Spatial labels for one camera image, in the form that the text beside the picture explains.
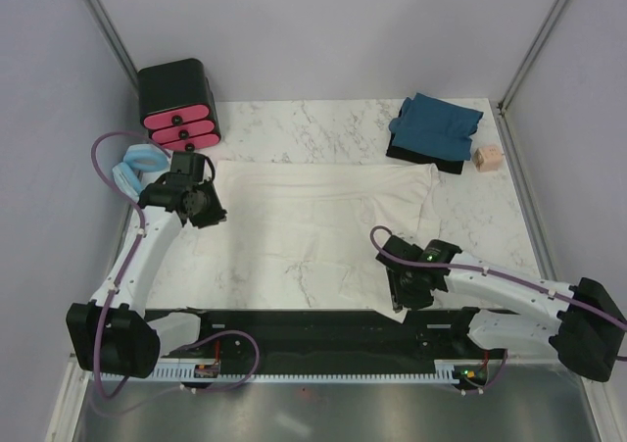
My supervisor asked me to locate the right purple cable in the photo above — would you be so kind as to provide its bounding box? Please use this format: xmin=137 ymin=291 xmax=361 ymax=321
xmin=369 ymin=224 xmax=627 ymax=397

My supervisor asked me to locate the white t shirt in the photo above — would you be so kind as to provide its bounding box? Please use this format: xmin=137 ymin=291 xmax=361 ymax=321
xmin=173 ymin=160 xmax=442 ymax=324

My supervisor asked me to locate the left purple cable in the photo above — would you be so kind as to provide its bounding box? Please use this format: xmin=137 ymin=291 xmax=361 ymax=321
xmin=90 ymin=131 xmax=261 ymax=417

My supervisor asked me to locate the folded teal t shirt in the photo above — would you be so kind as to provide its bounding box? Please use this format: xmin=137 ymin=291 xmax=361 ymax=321
xmin=389 ymin=93 xmax=484 ymax=162

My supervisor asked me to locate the white slotted cable duct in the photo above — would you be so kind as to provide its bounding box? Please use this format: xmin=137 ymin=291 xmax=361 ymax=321
xmin=146 ymin=358 xmax=466 ymax=382

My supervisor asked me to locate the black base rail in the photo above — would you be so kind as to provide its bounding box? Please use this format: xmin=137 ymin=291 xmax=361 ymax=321
xmin=141 ymin=308 xmax=569 ymax=394

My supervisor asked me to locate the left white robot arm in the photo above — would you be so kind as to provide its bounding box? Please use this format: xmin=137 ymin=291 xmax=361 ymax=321
xmin=66 ymin=152 xmax=226 ymax=378

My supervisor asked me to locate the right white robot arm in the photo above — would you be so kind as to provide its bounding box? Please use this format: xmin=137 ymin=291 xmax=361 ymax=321
xmin=376 ymin=235 xmax=626 ymax=382

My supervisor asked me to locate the purple cable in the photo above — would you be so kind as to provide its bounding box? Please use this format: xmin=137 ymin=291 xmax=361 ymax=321
xmin=90 ymin=131 xmax=261 ymax=417
xmin=369 ymin=224 xmax=627 ymax=397

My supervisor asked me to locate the black pink drawer box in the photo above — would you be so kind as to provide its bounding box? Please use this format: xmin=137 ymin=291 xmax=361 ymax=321
xmin=137 ymin=58 xmax=221 ymax=152

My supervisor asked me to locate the small pink cube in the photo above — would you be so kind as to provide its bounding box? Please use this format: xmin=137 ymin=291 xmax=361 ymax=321
xmin=472 ymin=145 xmax=504 ymax=172

